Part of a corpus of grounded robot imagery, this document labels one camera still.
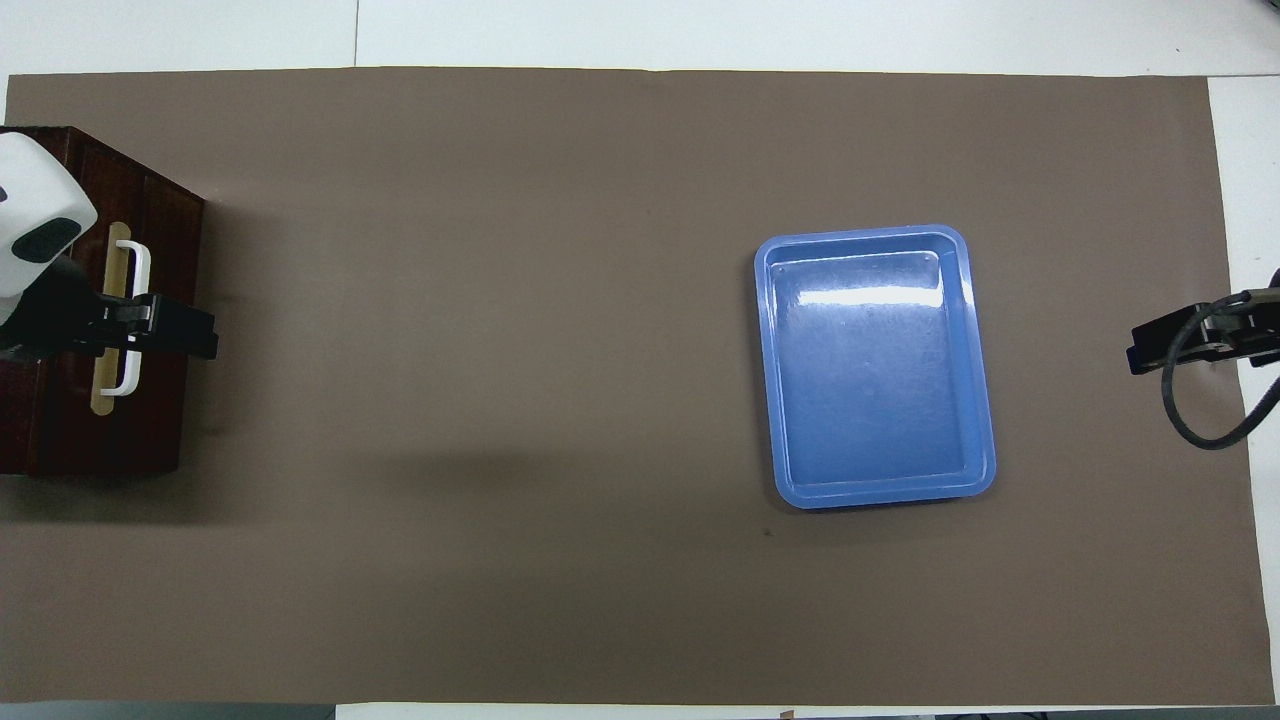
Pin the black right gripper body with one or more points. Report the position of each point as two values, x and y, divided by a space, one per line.
1273 335

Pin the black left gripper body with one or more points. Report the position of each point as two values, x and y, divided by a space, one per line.
60 320

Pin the dark wooden cabinet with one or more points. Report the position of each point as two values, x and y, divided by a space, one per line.
170 300

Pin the blue plastic tray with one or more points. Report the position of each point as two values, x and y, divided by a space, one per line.
870 380

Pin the brown table mat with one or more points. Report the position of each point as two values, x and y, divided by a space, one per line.
500 300

